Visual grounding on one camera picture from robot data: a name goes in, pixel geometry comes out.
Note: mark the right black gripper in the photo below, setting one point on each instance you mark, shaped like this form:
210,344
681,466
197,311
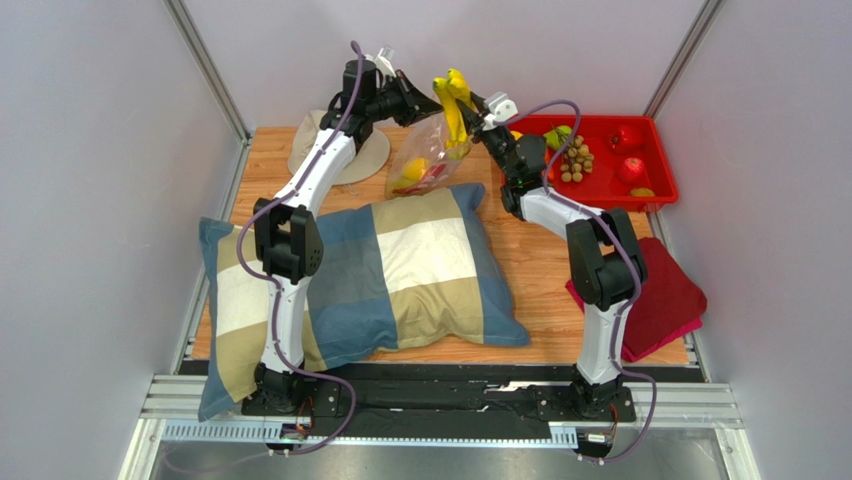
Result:
482,115

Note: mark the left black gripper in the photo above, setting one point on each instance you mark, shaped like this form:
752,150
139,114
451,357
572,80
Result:
416,105

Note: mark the yellow banana bunch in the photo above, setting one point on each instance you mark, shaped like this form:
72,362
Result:
450,90

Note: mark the clear zip top bag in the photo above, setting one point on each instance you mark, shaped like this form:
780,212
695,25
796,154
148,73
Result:
427,140

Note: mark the yellow lemon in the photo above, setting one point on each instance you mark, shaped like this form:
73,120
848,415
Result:
416,168

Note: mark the red chili pepper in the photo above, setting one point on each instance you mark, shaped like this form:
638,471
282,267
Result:
434,174

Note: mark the brown longan cluster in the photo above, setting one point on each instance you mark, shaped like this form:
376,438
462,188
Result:
577,161

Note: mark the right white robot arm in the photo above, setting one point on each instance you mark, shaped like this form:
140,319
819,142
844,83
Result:
606,264

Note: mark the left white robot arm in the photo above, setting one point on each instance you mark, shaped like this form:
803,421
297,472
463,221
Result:
288,243

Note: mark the green pear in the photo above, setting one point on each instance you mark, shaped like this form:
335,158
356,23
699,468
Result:
557,136

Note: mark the beige bucket hat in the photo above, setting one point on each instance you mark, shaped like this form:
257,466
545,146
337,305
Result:
369,160

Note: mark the small yellow green fruit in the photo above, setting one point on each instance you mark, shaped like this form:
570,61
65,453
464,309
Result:
642,192

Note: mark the plaid pillow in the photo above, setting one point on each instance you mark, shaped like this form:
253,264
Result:
395,275

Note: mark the folded red cloth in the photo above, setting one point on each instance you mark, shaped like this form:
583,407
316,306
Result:
670,305

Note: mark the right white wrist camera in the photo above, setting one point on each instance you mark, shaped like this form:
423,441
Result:
499,110

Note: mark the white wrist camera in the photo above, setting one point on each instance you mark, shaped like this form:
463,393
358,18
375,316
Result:
383,61
499,110

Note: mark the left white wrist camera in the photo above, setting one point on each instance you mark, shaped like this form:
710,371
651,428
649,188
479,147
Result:
383,61

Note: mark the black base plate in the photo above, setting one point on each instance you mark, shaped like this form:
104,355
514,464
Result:
433,401

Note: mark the aluminium frame rail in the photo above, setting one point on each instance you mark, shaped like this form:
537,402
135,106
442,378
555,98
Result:
703,406

